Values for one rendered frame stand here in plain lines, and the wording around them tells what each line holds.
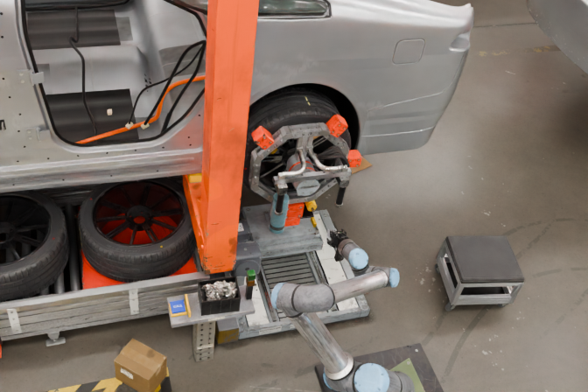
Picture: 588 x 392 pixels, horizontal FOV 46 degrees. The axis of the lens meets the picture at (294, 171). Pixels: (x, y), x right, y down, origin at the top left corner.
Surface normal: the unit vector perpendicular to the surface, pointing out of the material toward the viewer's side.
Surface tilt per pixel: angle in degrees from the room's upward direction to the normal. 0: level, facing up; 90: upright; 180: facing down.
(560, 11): 88
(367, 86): 90
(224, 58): 90
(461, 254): 0
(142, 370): 0
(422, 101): 90
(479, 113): 0
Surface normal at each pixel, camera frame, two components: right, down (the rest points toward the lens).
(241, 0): 0.28, 0.68
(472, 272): 0.11, -0.73
